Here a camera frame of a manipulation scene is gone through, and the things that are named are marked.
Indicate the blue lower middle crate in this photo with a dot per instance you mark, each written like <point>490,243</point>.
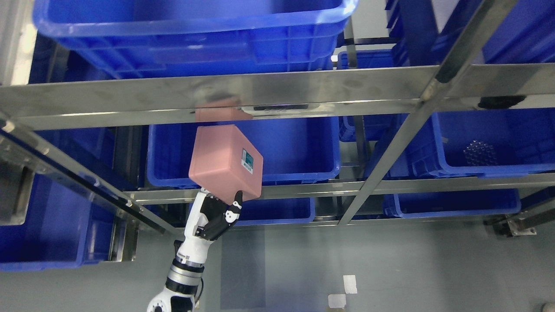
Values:
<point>277,211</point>

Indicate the blue shelf crate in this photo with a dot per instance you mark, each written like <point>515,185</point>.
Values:
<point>295,151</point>
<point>483,143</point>

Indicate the blue right shelf crate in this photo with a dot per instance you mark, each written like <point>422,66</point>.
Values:
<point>483,143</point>

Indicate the blue middle shelf crate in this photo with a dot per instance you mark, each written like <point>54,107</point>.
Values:
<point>295,151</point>

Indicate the pink plastic storage box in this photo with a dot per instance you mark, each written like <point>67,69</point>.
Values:
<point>225,162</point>

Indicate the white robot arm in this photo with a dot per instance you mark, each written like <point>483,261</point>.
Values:
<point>182,289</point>

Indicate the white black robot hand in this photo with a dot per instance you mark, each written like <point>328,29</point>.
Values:
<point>209,219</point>

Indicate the blue left crate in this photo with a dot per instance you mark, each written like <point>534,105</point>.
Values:
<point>62,229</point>

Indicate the blue lower right crate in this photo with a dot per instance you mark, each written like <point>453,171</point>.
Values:
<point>452,204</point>

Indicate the large blue top crate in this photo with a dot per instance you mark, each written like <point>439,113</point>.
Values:
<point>128,39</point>

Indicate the steel shelf rack frame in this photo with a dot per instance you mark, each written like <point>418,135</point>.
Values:
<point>418,91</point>

